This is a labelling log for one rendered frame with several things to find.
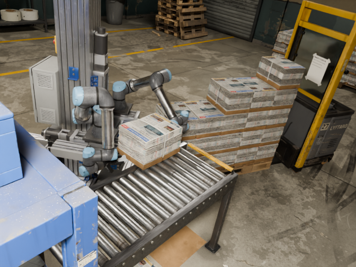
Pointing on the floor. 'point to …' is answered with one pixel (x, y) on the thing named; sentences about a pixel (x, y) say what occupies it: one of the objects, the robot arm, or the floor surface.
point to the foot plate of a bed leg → (212, 248)
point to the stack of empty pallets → (172, 15)
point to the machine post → (81, 227)
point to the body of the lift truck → (294, 129)
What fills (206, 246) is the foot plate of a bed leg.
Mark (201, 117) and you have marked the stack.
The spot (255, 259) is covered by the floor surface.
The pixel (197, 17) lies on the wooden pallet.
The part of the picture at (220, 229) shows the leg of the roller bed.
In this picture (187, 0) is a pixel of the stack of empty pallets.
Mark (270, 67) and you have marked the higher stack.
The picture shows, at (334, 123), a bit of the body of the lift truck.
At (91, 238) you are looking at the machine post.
